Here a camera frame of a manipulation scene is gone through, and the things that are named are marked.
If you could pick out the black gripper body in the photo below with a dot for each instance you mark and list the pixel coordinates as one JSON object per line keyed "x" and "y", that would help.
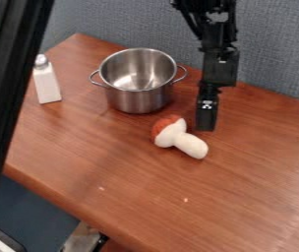
{"x": 219, "y": 71}

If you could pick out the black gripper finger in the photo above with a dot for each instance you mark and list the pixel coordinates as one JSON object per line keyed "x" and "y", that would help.
{"x": 206, "y": 112}

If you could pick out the red and white toy mushroom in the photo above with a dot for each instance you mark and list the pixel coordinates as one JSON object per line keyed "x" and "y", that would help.
{"x": 170, "y": 133}

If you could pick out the metal pot with handles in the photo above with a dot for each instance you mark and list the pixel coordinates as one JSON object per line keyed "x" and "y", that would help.
{"x": 138, "y": 77}

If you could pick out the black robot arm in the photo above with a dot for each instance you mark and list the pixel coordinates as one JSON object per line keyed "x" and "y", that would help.
{"x": 211, "y": 19}

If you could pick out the white salt shaker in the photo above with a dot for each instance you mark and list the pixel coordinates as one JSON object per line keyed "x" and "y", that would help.
{"x": 45, "y": 80}

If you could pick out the metal table leg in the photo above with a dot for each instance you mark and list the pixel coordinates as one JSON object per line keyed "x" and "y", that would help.
{"x": 86, "y": 239}

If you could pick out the black foreground post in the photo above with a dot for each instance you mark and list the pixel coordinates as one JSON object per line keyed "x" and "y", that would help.
{"x": 23, "y": 23}

